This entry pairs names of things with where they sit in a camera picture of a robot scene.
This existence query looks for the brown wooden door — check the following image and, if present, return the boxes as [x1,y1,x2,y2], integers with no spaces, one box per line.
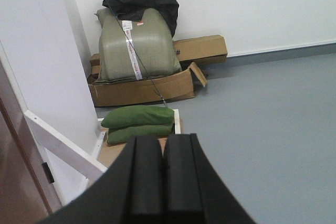
[1,68,62,223]

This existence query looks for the lower green sandbag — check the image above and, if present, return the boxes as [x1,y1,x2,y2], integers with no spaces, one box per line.
[107,123,174,145]

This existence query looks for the thin steel guy wire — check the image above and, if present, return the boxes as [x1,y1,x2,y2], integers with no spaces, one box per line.
[89,0,169,109]

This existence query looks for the black door hinge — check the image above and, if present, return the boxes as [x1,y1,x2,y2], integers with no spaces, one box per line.
[41,162,55,184]

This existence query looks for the green sandbag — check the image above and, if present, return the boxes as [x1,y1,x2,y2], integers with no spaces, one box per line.
[101,105,174,129]
[107,123,174,145]

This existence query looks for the white wooden door frame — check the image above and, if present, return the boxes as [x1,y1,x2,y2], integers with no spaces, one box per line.
[1,0,106,206]

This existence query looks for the open cardboard box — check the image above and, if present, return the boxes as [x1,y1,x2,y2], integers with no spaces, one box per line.
[87,57,208,107]

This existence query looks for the upper green sandbag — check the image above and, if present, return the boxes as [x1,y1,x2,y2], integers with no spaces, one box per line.
[101,105,174,129]

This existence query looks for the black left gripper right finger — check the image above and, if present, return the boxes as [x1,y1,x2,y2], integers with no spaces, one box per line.
[163,134,254,223]

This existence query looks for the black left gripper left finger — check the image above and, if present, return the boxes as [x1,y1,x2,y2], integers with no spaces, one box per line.
[41,136,163,223]

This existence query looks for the black jacket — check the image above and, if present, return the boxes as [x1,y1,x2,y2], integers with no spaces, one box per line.
[102,0,179,36]

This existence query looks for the olive woven sack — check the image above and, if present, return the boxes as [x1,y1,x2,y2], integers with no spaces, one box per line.
[97,8,181,83]

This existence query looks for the long cardboard box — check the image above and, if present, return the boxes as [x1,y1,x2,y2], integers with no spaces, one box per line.
[173,35,228,64]

